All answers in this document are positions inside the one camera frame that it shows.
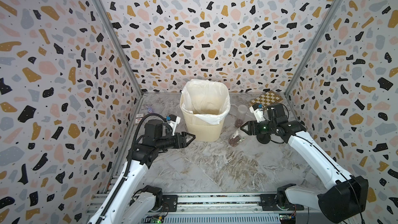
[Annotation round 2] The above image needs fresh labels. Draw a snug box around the wooden chessboard box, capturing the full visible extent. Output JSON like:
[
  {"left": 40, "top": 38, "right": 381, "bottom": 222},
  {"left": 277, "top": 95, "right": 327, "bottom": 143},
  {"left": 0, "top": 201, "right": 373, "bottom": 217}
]
[{"left": 248, "top": 91, "right": 283, "bottom": 106}]

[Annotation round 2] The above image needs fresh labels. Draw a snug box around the black jar lid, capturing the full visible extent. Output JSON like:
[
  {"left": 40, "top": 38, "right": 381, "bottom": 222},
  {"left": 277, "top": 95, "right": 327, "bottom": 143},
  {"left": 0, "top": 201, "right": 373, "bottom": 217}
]
[{"left": 256, "top": 134, "right": 271, "bottom": 144}]

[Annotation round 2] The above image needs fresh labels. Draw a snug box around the white plastic bin liner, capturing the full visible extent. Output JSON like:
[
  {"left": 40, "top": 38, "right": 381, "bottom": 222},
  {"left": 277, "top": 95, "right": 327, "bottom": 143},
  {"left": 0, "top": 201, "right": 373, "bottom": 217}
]
[{"left": 180, "top": 79, "right": 231, "bottom": 125}]

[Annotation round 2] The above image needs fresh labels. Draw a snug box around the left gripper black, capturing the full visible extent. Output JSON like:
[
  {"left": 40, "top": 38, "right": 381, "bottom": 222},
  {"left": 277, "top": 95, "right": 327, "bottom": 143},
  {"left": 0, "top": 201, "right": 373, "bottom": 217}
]
[{"left": 155, "top": 132, "right": 195, "bottom": 152}]

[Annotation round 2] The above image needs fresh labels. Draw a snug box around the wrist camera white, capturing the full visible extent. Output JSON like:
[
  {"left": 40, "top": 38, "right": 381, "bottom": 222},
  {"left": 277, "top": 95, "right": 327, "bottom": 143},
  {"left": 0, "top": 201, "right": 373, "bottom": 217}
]
[
  {"left": 166, "top": 114, "right": 181, "bottom": 136},
  {"left": 249, "top": 103, "right": 265, "bottom": 122}
]

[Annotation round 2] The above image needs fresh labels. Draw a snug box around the cream ribbed trash bin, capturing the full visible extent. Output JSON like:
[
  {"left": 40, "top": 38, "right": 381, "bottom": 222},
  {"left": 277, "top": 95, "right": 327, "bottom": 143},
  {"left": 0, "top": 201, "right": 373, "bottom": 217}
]
[{"left": 179, "top": 98, "right": 227, "bottom": 142}]

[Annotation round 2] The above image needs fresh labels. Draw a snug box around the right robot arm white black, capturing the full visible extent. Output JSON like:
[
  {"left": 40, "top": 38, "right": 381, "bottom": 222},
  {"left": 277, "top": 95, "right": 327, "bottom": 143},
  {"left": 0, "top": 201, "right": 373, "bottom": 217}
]
[{"left": 240, "top": 103, "right": 369, "bottom": 224}]

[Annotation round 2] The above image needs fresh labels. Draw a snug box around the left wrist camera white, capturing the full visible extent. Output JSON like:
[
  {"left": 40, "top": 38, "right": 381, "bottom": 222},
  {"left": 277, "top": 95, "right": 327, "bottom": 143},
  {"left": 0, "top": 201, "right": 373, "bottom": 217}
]
[{"left": 166, "top": 114, "right": 181, "bottom": 136}]

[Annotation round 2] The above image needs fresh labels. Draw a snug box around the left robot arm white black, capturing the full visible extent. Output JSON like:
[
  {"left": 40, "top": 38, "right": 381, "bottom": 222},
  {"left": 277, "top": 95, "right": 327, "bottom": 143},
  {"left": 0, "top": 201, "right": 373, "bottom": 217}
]
[{"left": 88, "top": 114, "right": 195, "bottom": 224}]

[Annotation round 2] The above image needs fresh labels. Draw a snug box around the small card box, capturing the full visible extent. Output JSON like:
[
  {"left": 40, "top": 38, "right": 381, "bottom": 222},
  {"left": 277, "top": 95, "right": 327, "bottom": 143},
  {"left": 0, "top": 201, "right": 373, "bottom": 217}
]
[{"left": 134, "top": 113, "right": 145, "bottom": 125}]

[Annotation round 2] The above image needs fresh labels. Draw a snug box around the white lid tea jar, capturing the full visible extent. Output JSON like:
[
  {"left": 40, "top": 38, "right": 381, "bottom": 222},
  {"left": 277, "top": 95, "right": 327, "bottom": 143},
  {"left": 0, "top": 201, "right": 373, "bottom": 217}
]
[{"left": 229, "top": 129, "right": 246, "bottom": 147}]

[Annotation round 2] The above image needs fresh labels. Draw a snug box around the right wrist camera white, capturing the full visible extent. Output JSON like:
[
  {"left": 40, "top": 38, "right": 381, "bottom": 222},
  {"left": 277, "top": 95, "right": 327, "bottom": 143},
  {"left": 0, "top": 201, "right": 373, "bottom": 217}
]
[{"left": 249, "top": 103, "right": 265, "bottom": 122}]

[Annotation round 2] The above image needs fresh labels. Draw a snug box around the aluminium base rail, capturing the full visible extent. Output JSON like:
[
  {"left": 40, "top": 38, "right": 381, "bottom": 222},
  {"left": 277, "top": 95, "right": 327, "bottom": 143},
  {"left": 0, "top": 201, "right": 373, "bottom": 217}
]
[{"left": 87, "top": 190, "right": 330, "bottom": 224}]

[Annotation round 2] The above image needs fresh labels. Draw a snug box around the black corrugated cable conduit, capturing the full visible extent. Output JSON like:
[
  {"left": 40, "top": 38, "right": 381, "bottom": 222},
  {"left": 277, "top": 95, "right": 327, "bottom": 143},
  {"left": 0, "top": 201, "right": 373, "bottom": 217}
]
[{"left": 93, "top": 112, "right": 169, "bottom": 224}]

